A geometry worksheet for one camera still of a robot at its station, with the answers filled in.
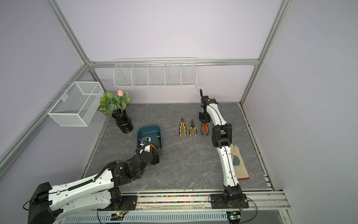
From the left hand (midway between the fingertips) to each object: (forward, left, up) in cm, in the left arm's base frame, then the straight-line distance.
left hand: (154, 149), depth 77 cm
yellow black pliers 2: (+25, -25, -15) cm, 38 cm away
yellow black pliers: (+27, -17, -14) cm, 35 cm away
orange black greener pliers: (+23, -32, -15) cm, 43 cm away
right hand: (+29, -35, -15) cm, 48 cm away
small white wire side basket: (+27, +46, +11) cm, 54 cm away
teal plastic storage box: (+22, +7, -15) cm, 27 cm away
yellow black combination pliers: (+15, 0, -12) cm, 19 cm away
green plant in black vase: (+28, +25, +9) cm, 38 cm away
